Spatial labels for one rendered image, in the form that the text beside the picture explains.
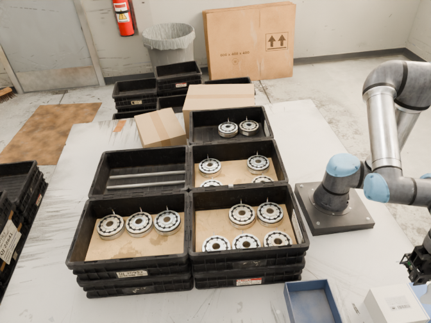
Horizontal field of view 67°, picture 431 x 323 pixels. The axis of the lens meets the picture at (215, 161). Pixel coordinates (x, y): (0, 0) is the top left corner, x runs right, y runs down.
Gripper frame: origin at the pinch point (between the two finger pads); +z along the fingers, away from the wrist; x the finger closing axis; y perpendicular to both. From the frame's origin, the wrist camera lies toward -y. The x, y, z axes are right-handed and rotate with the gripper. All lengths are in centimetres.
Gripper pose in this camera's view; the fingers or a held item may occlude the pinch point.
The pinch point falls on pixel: (419, 286)
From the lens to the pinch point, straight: 120.8
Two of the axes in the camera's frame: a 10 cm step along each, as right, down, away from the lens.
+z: 0.6, 7.6, 6.5
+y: -9.9, 1.2, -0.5
